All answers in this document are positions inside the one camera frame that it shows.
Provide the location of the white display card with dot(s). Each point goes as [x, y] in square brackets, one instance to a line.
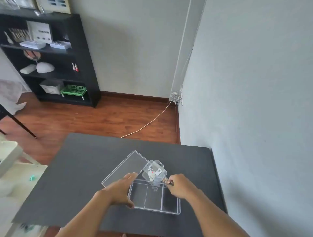
[40, 30]

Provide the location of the framed picture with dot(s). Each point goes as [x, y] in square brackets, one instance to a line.
[53, 5]

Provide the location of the black chair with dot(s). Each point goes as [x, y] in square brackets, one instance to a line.
[17, 122]

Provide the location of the set of nail brushes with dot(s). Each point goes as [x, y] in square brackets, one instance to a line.
[18, 34]

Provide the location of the cream utility cart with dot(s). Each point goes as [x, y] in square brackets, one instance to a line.
[14, 175]

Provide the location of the white dome nail lamp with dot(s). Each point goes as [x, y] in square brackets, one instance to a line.
[45, 67]

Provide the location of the round standing mirror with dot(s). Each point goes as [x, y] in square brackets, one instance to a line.
[31, 55]

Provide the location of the green plastic basket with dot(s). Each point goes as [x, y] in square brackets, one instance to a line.
[73, 89]

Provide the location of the clear plastic lid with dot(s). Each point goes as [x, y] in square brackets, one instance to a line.
[127, 168]

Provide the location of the black shelf unit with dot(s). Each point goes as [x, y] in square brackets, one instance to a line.
[83, 61]

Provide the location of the person's right forearm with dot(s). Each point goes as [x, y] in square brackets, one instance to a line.
[215, 217]

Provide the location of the person's left forearm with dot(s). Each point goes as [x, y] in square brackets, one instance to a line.
[85, 217]

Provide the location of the white storage bin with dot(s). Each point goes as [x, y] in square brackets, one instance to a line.
[51, 86]

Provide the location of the white wall conduit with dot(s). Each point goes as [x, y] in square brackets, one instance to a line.
[182, 48]

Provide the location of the zip bag with flower beads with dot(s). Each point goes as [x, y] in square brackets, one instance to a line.
[158, 168]

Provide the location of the clear plastic compartment box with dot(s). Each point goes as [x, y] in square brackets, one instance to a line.
[154, 200]

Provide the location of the white hand rest pillow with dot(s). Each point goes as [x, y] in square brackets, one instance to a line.
[28, 69]

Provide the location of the person's right hand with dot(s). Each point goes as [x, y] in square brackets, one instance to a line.
[183, 186]

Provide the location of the white lace curtain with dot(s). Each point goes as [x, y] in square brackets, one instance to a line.
[9, 95]

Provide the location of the person's left hand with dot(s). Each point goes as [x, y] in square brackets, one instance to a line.
[117, 191]

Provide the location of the red nail polish bottles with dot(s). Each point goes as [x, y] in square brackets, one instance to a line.
[75, 67]

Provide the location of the small teal object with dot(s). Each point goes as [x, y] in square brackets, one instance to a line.
[32, 177]

